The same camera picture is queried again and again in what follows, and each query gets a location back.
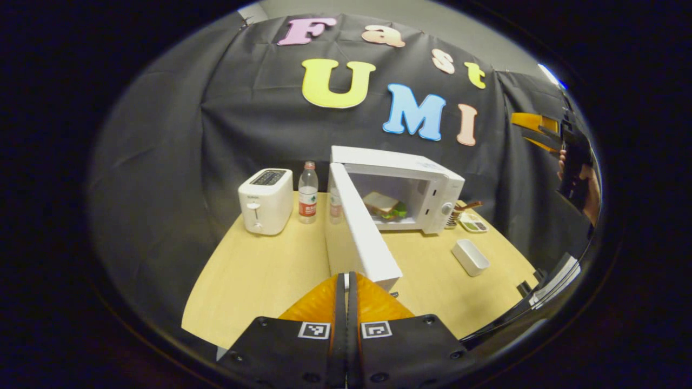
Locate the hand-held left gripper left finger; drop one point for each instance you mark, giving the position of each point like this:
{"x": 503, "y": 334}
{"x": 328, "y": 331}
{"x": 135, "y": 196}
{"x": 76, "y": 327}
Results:
{"x": 281, "y": 354}

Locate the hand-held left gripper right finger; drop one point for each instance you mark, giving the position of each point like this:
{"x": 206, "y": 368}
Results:
{"x": 411, "y": 354}

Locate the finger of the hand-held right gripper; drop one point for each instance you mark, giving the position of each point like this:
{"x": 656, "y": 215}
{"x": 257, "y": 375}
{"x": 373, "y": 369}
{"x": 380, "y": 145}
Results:
{"x": 532, "y": 121}
{"x": 543, "y": 140}

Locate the black table clamp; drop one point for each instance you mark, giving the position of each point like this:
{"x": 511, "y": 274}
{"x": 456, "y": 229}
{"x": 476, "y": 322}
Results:
{"x": 539, "y": 274}
{"x": 524, "y": 288}

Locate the clear water bottle red label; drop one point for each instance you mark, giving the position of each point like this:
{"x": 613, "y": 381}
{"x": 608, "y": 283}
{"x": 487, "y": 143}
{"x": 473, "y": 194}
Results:
{"x": 308, "y": 200}

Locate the white rectangular food tray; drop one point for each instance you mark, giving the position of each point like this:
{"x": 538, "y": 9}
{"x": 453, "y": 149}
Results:
{"x": 471, "y": 258}

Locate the white toaster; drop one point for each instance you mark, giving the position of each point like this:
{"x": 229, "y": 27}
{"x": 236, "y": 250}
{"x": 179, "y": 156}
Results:
{"x": 265, "y": 202}

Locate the white divided condiment dish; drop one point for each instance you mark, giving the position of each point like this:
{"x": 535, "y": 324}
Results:
{"x": 474, "y": 222}

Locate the toast sandwich with lettuce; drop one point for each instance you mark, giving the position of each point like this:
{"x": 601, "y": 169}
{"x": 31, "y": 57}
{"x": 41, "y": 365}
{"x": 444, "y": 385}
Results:
{"x": 384, "y": 204}

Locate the white microwave oven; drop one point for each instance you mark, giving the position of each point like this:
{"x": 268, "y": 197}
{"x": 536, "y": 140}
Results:
{"x": 362, "y": 243}

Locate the brown wooden spoon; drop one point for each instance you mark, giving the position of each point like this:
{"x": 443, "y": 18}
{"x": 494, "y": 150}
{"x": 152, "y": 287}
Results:
{"x": 469, "y": 206}

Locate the small ceiling light panel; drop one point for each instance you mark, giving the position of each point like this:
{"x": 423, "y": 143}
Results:
{"x": 551, "y": 75}

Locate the black backdrop cloth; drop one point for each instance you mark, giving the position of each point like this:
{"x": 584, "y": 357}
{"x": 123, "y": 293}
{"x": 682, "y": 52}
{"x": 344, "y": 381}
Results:
{"x": 243, "y": 124}

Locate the white cloth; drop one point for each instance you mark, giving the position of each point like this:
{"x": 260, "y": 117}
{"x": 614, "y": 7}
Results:
{"x": 559, "y": 281}

